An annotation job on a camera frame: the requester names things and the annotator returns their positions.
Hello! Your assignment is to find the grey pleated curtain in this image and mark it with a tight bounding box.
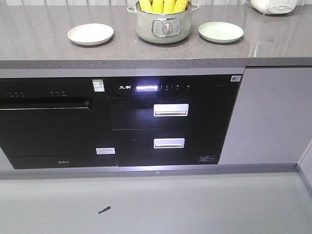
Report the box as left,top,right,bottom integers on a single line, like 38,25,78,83
0,0,251,6

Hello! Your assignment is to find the yellow corn cob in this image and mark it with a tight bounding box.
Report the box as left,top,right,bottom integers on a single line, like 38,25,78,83
172,0,188,13
162,0,175,14
152,0,164,14
139,0,153,13

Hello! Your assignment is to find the black two-drawer disinfection cabinet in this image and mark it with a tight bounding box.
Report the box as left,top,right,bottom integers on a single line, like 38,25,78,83
104,75,241,167

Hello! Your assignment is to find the beige round plate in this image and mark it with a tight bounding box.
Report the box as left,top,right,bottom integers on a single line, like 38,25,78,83
67,23,114,46

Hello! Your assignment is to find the light green round plate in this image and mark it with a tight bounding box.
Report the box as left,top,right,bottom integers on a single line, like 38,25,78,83
198,21,244,43

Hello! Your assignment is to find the small black floor strip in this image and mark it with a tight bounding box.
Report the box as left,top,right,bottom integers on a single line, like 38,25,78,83
98,206,111,214

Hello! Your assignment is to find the black built-in dishwasher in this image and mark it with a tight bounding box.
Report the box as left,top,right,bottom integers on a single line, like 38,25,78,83
0,78,117,169

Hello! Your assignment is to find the pale green electric cooking pot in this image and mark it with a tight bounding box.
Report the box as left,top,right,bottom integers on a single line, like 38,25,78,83
127,2,199,44

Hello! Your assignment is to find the white rice cooker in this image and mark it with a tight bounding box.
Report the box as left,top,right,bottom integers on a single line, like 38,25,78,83
251,0,298,15

